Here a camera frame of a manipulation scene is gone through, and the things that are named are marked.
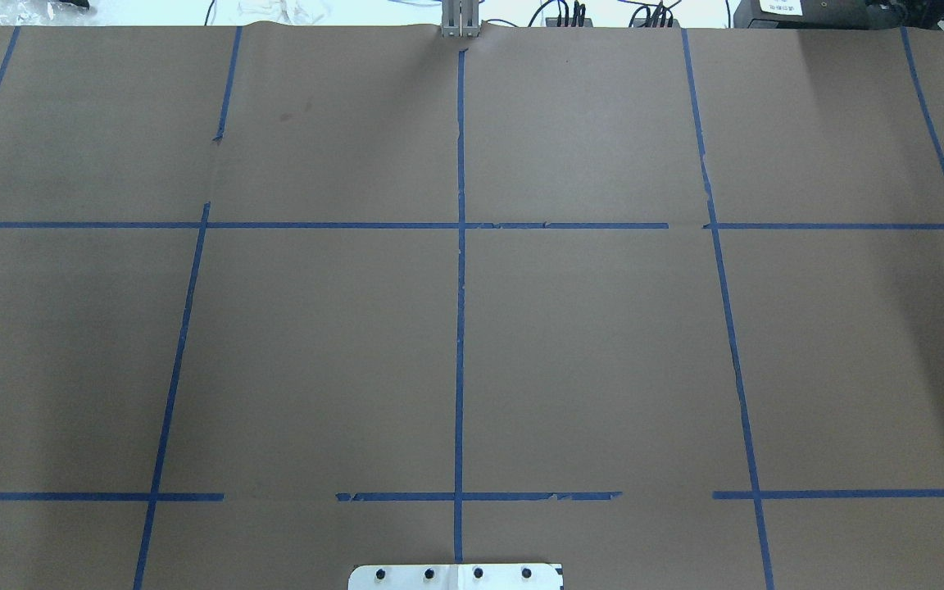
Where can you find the black desktop box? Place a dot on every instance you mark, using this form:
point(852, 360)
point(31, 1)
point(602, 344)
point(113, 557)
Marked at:
point(817, 15)

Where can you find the crumpled clear plastic bag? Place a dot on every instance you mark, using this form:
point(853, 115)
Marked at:
point(46, 13)

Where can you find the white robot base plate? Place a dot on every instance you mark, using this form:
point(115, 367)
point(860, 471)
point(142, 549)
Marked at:
point(458, 576)

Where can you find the aluminium frame post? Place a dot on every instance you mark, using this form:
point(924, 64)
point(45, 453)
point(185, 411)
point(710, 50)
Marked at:
point(460, 19)

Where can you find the white crumpled cloth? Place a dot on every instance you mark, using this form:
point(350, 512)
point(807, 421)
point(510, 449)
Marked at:
point(286, 12)

